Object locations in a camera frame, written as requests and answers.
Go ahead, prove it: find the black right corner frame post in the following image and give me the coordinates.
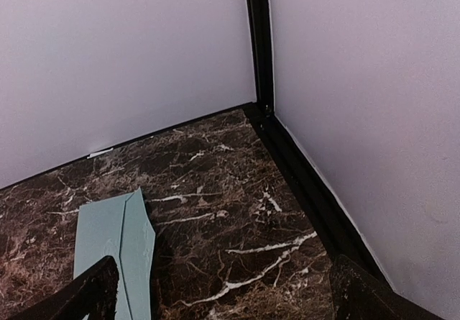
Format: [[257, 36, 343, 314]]
[[247, 0, 275, 116]]

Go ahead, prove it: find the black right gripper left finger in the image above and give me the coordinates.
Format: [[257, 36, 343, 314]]
[[11, 255, 119, 320]]

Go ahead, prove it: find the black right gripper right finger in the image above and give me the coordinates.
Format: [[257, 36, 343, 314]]
[[329, 255, 439, 319]]

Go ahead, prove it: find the light blue paper envelope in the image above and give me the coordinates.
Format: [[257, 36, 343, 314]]
[[73, 189, 156, 319]]

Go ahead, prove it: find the black table edge rail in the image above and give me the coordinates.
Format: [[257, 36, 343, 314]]
[[243, 103, 389, 285]]

